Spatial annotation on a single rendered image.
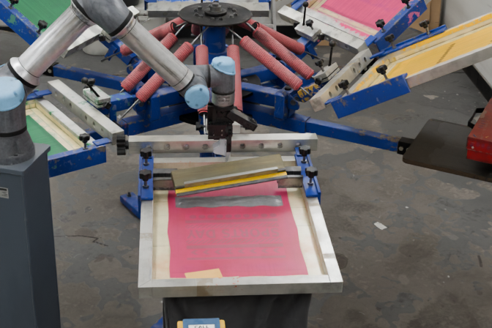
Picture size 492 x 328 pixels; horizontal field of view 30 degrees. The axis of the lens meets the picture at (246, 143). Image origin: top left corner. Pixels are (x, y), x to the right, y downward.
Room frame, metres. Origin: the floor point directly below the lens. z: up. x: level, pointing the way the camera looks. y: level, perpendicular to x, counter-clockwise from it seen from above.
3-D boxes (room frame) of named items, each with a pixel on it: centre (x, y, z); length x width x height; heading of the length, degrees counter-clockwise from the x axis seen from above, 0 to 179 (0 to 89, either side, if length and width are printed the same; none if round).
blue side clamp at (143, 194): (2.75, 0.34, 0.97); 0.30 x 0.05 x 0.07; 6
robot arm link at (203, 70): (2.71, 0.18, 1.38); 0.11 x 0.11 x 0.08; 9
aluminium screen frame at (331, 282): (2.54, 0.04, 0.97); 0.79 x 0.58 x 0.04; 6
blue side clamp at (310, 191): (2.81, -0.22, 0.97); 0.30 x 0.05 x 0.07; 6
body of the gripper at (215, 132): (2.74, 0.09, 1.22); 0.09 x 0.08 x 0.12; 95
